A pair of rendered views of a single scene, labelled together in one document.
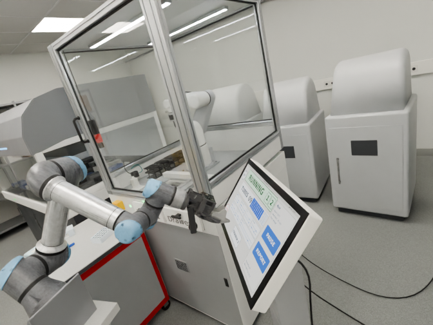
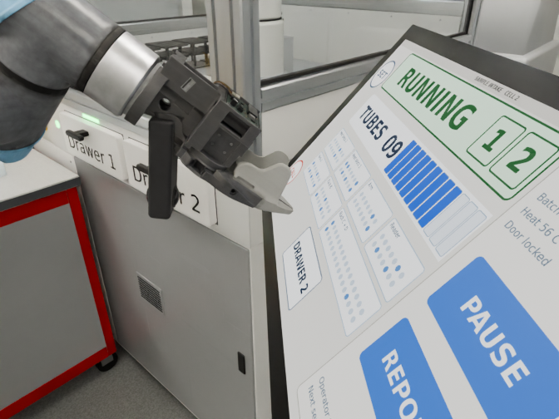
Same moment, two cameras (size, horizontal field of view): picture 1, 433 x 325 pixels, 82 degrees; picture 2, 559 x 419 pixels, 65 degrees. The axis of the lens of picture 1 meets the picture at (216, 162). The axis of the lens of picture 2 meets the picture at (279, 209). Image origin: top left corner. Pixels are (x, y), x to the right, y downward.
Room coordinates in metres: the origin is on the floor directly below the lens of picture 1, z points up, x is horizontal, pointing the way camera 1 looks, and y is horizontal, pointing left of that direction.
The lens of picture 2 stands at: (0.43, 0.01, 1.26)
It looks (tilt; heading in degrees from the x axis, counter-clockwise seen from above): 29 degrees down; 2
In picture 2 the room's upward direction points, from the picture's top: straight up
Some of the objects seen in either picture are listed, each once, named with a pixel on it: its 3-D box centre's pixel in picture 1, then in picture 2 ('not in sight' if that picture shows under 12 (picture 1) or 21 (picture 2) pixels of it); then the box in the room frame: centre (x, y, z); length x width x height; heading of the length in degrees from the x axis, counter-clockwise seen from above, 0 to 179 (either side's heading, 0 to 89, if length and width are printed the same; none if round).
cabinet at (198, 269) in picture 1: (214, 229); (249, 234); (1.80, 0.16, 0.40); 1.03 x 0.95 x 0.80; 49
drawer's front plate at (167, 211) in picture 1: (182, 218); (166, 179); (1.26, 0.27, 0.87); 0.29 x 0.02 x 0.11; 49
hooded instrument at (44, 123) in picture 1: (81, 175); not in sight; (2.86, 1.58, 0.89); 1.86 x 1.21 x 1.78; 49
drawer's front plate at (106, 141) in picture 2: (148, 211); (92, 144); (1.46, 0.51, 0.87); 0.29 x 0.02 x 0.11; 49
